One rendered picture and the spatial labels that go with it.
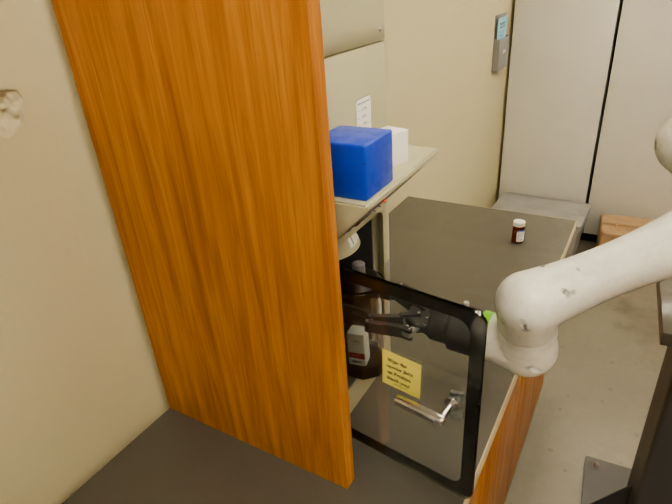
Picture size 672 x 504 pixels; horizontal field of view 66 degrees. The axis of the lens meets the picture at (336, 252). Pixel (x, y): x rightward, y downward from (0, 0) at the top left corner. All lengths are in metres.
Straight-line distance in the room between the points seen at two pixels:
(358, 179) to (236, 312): 0.34
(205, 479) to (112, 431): 0.26
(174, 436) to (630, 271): 0.98
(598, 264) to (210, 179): 0.64
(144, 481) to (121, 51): 0.82
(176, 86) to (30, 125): 0.29
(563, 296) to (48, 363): 0.93
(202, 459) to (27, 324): 0.45
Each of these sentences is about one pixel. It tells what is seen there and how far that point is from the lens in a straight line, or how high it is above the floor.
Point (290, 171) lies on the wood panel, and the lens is 0.75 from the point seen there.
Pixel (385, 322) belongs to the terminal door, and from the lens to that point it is 0.87.
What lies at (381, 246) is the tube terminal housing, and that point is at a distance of 1.22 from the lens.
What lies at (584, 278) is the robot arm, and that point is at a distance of 0.92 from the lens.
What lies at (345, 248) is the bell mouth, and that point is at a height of 1.33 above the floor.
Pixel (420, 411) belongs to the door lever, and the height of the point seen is 1.21.
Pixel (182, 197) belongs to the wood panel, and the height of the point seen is 1.51.
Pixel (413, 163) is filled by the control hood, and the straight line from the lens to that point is 0.99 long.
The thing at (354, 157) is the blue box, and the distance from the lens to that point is 0.80.
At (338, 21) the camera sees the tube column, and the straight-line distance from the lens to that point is 0.92.
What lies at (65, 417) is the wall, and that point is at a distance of 1.22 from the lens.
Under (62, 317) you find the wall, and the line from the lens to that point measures 1.13.
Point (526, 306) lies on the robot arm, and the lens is 0.88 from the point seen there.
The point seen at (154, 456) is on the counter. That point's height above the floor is 0.94.
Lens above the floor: 1.82
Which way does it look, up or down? 28 degrees down
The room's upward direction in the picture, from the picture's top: 4 degrees counter-clockwise
